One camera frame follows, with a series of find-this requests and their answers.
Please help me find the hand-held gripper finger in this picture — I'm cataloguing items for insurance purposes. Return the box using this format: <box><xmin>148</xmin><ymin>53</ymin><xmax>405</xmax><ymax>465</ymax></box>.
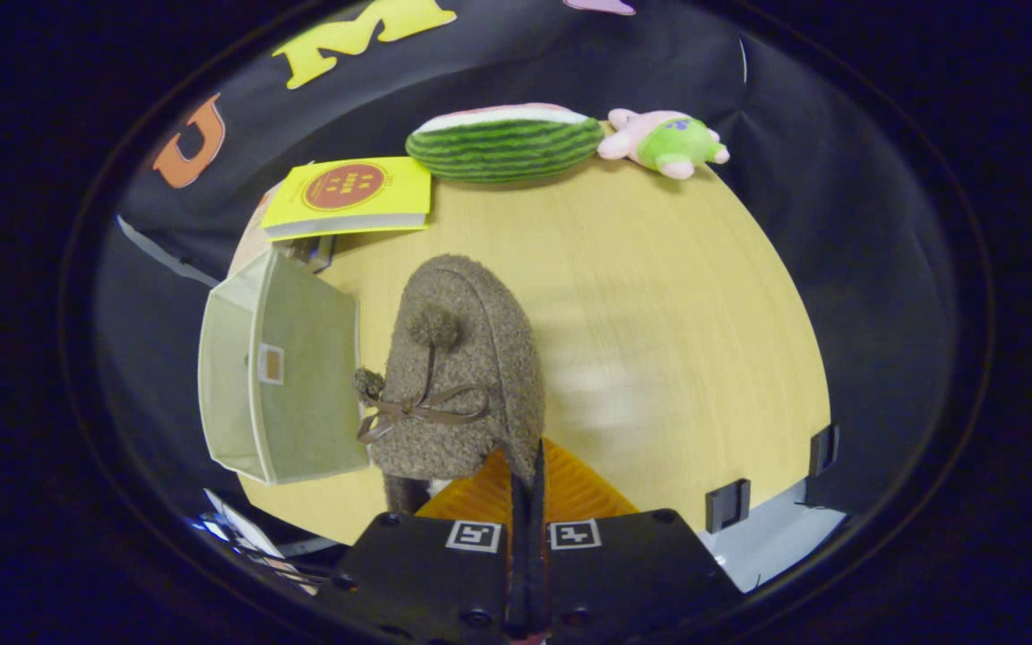
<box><xmin>328</xmin><ymin>448</ymin><xmax>530</xmax><ymax>641</ymax></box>
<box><xmin>529</xmin><ymin>439</ymin><xmax>745</xmax><ymax>641</ymax></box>

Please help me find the brown fuzzy shoe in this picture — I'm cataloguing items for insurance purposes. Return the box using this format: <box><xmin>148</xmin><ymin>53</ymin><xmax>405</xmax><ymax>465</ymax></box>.
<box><xmin>353</xmin><ymin>254</ymin><xmax>546</xmax><ymax>516</ymax></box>

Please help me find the pale green fabric storage box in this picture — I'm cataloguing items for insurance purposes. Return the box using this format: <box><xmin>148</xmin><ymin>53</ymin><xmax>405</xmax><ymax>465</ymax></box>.
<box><xmin>197</xmin><ymin>248</ymin><xmax>371</xmax><ymax>486</ymax></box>

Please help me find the black table clamp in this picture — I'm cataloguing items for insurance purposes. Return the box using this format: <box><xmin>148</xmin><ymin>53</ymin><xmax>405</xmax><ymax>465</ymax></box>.
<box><xmin>808</xmin><ymin>424</ymin><xmax>840</xmax><ymax>477</ymax></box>
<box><xmin>705</xmin><ymin>478</ymin><xmax>752</xmax><ymax>535</ymax></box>

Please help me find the white card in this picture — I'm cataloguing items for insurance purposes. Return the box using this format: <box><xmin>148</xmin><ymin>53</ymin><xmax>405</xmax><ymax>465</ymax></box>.
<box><xmin>202</xmin><ymin>488</ymin><xmax>320</xmax><ymax>592</ymax></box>

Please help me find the yellow book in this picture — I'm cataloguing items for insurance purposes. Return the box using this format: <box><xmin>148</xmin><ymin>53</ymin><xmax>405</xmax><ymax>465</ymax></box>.
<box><xmin>261</xmin><ymin>157</ymin><xmax>433</xmax><ymax>241</ymax></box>

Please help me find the watermelon slice plush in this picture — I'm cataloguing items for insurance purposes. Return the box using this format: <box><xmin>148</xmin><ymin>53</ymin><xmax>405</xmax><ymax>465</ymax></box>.
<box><xmin>405</xmin><ymin>103</ymin><xmax>606</xmax><ymax>185</ymax></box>

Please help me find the beige book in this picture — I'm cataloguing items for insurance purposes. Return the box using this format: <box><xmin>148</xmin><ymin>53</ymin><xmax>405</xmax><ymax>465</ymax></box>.
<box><xmin>228</xmin><ymin>184</ymin><xmax>284</xmax><ymax>279</ymax></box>

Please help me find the pink and green plush toy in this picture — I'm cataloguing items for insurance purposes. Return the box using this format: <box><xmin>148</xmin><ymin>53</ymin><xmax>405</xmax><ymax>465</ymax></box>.
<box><xmin>597</xmin><ymin>108</ymin><xmax>731</xmax><ymax>181</ymax></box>

